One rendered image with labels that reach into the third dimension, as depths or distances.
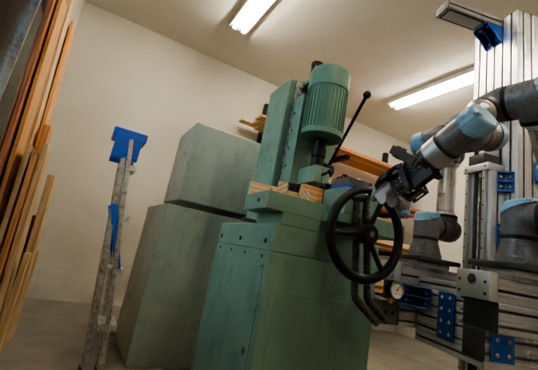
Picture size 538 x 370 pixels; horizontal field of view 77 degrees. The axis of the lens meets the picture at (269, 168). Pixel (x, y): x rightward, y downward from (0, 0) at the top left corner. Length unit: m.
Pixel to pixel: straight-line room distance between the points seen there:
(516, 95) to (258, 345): 1.09
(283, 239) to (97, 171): 2.60
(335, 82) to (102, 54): 2.77
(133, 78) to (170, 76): 0.38
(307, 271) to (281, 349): 0.24
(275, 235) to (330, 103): 0.60
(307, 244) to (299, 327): 0.26
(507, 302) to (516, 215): 0.30
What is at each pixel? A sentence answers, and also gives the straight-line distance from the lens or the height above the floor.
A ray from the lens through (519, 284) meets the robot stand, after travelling 1.39.
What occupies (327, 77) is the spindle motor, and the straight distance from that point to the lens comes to 1.46.
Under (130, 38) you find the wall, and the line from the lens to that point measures 3.91.
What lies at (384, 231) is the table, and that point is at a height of 0.86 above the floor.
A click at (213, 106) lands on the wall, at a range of 3.85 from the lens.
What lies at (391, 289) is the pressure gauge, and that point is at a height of 0.66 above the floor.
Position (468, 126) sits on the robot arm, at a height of 1.04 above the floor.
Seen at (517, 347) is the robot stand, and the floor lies 0.56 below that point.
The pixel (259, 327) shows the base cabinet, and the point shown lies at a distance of 1.12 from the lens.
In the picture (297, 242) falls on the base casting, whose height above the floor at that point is 0.75.
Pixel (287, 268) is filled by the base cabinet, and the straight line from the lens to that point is 1.13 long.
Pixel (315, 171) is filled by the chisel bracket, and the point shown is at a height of 1.04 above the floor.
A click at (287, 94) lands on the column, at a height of 1.43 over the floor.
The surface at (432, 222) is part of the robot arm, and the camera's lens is 1.83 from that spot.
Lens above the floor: 0.70
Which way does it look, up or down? 14 degrees up
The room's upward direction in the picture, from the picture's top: 11 degrees clockwise
